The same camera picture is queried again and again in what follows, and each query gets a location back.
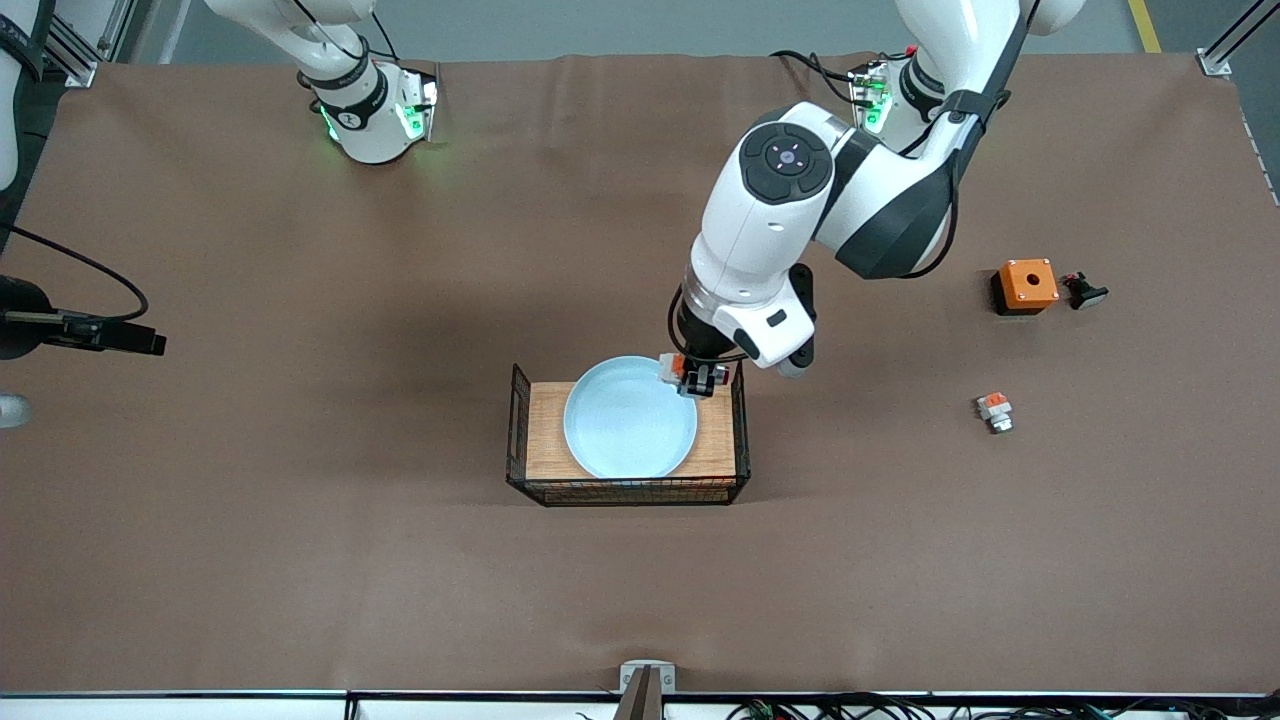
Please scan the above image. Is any light blue round plate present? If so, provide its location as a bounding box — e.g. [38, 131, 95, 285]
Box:
[563, 355, 699, 480]

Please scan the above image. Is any small black button part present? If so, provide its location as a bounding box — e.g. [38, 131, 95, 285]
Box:
[1061, 271, 1110, 312]

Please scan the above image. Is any wooden board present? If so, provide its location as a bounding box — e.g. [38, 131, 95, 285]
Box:
[526, 379, 739, 482]

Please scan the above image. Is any brown table cover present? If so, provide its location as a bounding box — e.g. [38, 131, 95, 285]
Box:
[0, 52, 1280, 697]

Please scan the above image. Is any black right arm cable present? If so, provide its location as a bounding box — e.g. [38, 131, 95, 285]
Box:
[0, 224, 152, 324]

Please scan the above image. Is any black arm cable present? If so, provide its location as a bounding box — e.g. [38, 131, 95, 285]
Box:
[0, 224, 152, 324]
[666, 0, 1032, 364]

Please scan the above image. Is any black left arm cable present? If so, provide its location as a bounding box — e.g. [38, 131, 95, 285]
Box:
[666, 0, 1032, 364]

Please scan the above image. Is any black wire basket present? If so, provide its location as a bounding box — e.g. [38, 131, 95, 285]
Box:
[506, 360, 751, 508]

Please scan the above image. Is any orange button enclosure box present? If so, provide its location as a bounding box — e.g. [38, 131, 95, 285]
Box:
[990, 259, 1060, 317]

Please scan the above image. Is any aluminium frame post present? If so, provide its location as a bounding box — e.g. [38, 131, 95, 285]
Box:
[40, 0, 136, 90]
[1198, 0, 1280, 77]

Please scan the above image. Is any black base power cable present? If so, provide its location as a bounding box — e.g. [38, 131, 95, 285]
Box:
[769, 49, 864, 107]

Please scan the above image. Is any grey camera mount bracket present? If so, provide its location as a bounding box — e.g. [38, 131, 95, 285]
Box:
[611, 660, 677, 720]

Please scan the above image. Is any black cable bundle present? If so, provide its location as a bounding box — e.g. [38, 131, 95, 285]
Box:
[725, 694, 1280, 720]

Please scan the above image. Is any white table edge rail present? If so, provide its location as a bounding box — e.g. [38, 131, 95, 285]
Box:
[0, 690, 1280, 720]

